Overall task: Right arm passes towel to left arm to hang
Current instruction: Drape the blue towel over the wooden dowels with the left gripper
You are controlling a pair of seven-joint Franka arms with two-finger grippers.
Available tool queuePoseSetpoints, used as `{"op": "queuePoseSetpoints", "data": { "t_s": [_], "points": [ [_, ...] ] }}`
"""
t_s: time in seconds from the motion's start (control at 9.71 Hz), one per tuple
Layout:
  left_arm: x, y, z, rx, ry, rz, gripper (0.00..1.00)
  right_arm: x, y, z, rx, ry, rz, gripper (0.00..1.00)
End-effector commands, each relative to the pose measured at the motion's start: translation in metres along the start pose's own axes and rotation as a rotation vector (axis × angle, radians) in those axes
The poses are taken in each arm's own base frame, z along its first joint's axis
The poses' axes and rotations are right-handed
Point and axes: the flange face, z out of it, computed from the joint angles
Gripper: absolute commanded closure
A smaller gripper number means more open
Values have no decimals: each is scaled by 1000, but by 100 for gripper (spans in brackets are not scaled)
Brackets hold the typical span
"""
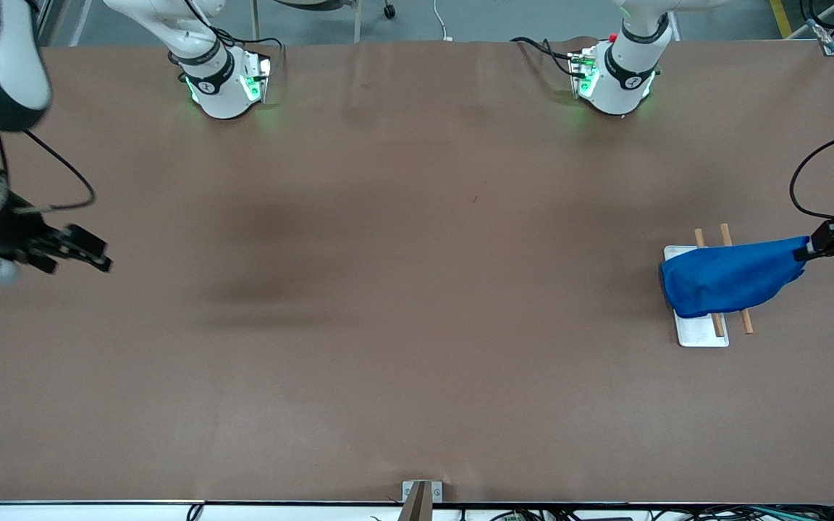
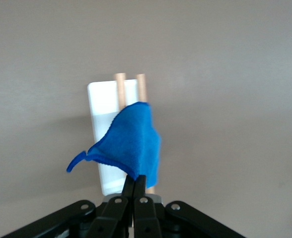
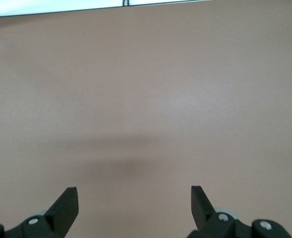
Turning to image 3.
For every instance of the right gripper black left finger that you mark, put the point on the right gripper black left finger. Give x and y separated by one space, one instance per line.
61 213

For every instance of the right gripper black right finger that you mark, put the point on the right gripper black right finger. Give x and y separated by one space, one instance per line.
205 218

